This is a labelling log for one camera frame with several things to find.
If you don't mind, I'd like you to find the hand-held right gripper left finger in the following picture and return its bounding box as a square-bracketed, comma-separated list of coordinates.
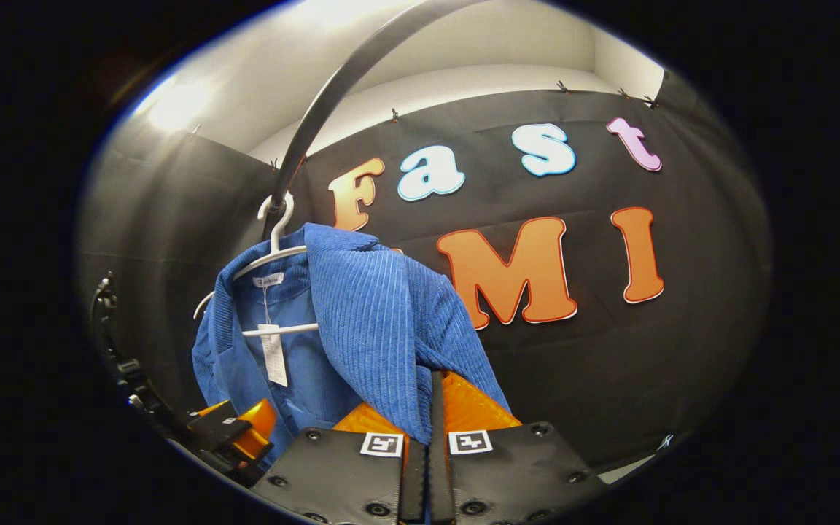
[251, 401, 429, 525]

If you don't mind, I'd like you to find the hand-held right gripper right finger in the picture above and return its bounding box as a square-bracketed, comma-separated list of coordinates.
[429, 370, 608, 525]

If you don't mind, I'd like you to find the blue corduroy jacket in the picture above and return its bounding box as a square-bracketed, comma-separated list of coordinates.
[192, 222, 512, 471]

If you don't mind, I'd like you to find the white plastic clothes hanger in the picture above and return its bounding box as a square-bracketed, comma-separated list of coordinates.
[192, 193, 320, 338]

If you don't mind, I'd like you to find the ceiling light panel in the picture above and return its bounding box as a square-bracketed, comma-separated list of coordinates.
[132, 73, 217, 136]

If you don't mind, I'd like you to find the black clothes rail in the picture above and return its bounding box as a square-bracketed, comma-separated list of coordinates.
[263, 0, 490, 241]

